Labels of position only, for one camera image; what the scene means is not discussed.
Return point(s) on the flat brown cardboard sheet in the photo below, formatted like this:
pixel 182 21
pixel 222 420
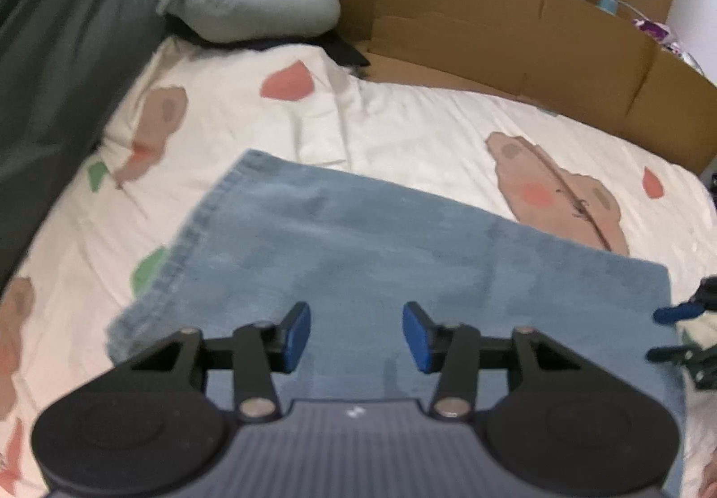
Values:
pixel 504 27

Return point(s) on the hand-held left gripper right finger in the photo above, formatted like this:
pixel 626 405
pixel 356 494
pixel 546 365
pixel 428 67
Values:
pixel 417 338

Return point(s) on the blue denim pants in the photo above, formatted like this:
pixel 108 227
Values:
pixel 364 240

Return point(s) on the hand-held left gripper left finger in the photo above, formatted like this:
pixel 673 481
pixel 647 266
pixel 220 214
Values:
pixel 297 335

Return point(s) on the cream printed bed sheet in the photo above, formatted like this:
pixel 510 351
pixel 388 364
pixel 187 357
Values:
pixel 420 128

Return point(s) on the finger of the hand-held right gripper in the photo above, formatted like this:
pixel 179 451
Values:
pixel 669 352
pixel 672 314

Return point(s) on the dark green blanket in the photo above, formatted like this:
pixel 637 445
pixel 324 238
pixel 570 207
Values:
pixel 50 55

